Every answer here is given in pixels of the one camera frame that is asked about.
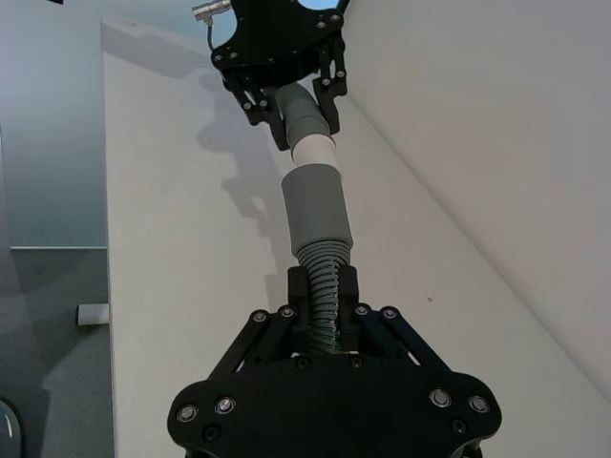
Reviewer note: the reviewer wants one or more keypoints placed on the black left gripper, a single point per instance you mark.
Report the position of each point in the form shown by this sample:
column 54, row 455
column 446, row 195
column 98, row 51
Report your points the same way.
column 272, row 38

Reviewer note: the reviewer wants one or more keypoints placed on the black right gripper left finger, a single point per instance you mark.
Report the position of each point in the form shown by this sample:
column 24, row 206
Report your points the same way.
column 300, row 296

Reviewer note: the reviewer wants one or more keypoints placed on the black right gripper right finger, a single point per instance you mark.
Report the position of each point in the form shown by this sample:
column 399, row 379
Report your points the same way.
column 348, row 296

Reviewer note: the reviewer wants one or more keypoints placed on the white pipe with grey elbow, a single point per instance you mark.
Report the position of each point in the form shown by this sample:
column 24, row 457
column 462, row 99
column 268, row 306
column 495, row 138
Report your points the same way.
column 305, row 119

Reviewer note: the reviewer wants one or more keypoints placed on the small white cylinder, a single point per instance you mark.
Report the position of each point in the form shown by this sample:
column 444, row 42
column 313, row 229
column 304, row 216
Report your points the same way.
column 93, row 315

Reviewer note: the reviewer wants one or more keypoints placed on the dark rounded object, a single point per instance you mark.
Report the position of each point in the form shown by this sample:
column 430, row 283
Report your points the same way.
column 8, row 429

